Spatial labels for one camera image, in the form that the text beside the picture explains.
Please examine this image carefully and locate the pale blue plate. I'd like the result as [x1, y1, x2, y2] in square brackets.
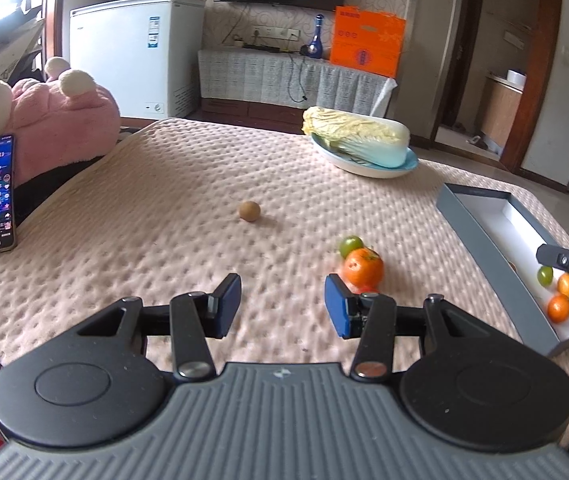
[311, 132, 420, 179]

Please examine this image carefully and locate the dark power cable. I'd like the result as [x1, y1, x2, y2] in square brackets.
[285, 52, 310, 103]

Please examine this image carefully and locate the dark wooden cabinet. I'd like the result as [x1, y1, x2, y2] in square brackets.
[199, 95, 310, 135]

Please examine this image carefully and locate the orange tangerine with stem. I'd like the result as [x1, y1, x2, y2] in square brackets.
[547, 294, 569, 323]
[341, 247, 384, 288]

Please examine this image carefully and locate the orange gift box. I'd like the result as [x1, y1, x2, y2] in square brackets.
[329, 6, 407, 79]

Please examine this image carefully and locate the grey cardboard box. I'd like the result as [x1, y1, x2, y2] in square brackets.
[435, 182, 569, 358]

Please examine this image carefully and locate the pink plush toy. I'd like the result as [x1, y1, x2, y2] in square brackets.
[0, 56, 121, 186]

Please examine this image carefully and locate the blue glass vase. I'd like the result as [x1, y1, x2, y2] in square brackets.
[305, 14, 326, 58]

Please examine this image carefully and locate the wooden kitchen cabinet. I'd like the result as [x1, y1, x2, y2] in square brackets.
[474, 72, 522, 148]

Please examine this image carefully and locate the grey lace cabinet cover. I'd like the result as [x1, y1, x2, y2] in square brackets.
[198, 49, 397, 116]

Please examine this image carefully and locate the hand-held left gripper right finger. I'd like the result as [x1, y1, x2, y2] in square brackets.
[324, 274, 495, 379]

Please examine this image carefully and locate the white chest freezer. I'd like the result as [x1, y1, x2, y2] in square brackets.
[69, 0, 205, 121]

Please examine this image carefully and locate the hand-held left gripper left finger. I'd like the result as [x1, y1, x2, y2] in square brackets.
[77, 272, 242, 381]

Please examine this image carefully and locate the napa cabbage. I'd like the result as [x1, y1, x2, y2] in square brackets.
[301, 106, 411, 170]

